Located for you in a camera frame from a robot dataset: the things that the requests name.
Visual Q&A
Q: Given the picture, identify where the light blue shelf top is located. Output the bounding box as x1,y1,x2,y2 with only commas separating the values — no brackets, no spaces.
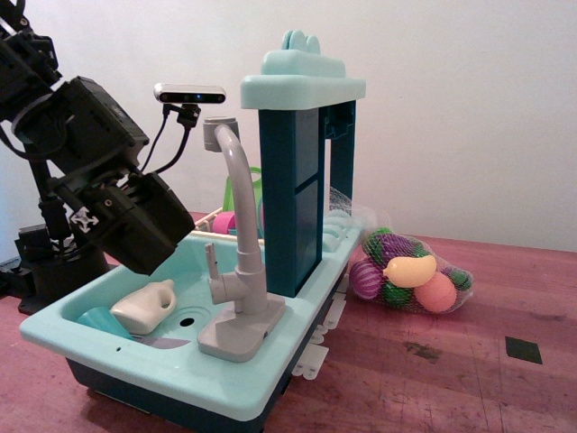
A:
241,30,366,111

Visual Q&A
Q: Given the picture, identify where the grey toy faucet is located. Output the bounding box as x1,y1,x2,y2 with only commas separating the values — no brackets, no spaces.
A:
197,117,286,363

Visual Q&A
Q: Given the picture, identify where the green toy item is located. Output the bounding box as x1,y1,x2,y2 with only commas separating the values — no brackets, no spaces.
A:
222,167,264,238

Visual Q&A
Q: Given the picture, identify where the pink toy cup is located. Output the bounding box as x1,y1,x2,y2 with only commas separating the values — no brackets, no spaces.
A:
212,211,236,235

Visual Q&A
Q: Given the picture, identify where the teal toy cup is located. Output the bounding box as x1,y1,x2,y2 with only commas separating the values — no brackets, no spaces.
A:
76,307,133,340

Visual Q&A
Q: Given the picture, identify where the black camera cable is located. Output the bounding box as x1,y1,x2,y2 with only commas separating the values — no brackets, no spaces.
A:
139,104,199,177

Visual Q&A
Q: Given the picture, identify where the grey faucet lever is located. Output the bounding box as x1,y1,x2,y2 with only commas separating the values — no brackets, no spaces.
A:
205,243,222,305

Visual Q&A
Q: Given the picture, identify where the purple toy vegetable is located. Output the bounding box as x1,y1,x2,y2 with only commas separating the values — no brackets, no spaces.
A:
349,260,385,300

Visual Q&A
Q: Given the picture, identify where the dark blue shelf tower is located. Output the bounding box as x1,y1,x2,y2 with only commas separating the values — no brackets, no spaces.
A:
258,101,356,298

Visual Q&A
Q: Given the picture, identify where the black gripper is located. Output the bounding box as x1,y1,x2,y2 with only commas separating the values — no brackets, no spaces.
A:
57,172,196,275

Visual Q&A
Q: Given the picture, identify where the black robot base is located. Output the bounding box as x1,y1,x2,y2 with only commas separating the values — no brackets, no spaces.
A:
1,225,113,316

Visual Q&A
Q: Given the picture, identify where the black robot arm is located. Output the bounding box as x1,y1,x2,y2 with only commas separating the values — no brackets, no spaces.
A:
1,1,195,274

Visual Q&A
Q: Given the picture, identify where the black tape square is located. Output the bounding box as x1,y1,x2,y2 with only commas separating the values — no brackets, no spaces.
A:
505,336,543,364

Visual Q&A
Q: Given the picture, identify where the orange toy fruit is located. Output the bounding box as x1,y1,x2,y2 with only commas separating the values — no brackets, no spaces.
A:
414,272,456,313

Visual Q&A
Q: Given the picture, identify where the white toy detergent bottle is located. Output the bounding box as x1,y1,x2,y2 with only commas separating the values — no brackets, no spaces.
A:
110,279,177,336

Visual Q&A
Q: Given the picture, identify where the silver depth camera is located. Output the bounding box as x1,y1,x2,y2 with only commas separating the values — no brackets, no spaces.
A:
153,83,226,104

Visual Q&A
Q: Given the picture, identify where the mesh bag of toy food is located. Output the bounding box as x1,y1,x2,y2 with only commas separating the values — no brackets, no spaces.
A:
323,188,473,314

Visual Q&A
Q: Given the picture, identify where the yellow toy pear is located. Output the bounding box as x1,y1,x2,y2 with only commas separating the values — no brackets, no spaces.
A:
382,255,437,289

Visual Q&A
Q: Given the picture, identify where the white plastic tab strip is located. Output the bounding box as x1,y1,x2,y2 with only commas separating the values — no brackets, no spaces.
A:
292,293,346,381

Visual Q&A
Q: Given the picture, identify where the light blue toy sink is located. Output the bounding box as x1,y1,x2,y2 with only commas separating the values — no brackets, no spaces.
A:
20,216,362,432

